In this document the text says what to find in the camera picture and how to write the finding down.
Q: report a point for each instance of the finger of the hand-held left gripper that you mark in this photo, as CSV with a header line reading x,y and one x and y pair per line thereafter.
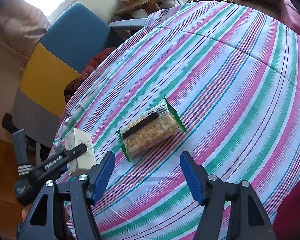
x,y
77,151

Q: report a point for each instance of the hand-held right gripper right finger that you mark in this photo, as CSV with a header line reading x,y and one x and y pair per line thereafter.
x,y
190,177

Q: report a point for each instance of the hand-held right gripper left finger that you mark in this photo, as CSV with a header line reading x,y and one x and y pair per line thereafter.
x,y
103,177

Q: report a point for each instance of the cream white box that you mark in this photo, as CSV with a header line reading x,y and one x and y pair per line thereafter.
x,y
83,140

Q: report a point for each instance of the cracker packet green edges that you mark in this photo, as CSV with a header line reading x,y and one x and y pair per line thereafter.
x,y
150,132

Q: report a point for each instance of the dark red cloth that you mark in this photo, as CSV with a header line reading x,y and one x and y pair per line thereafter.
x,y
90,67

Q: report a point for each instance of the striped bed sheet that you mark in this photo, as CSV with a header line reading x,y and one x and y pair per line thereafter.
x,y
215,80

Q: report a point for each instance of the red blanket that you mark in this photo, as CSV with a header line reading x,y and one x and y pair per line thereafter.
x,y
295,205

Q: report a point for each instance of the grey yellow blue chair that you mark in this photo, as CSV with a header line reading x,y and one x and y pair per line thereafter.
x,y
72,35

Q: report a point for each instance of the pink patterned curtain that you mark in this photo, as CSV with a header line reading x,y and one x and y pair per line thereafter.
x,y
17,25

